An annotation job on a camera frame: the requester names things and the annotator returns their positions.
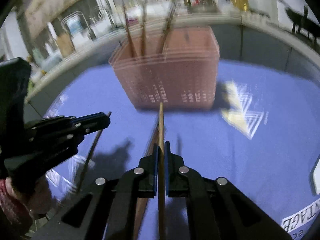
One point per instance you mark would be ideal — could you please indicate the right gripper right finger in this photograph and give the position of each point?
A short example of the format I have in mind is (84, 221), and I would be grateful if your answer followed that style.
(203, 197)

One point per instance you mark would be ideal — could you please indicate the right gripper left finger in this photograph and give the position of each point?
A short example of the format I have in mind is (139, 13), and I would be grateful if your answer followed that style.
(139, 182)

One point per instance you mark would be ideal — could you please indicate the brown wooden chopstick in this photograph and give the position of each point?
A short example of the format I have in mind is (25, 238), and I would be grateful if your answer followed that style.
(89, 157)

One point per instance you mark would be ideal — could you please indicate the person's left hand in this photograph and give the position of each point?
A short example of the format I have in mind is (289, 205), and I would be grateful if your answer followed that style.
(19, 209)

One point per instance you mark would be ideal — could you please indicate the blue printed tablecloth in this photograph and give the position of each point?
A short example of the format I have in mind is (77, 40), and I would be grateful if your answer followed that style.
(262, 134)

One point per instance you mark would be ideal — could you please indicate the upright small cutting board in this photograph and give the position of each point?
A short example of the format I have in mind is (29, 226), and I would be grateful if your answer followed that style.
(65, 45)

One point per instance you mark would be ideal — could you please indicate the pink perforated utensil basket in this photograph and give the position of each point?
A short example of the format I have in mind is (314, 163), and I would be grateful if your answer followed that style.
(182, 76)

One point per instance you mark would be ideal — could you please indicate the black wok on stove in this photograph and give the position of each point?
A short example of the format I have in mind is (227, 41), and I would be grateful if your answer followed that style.
(301, 21)

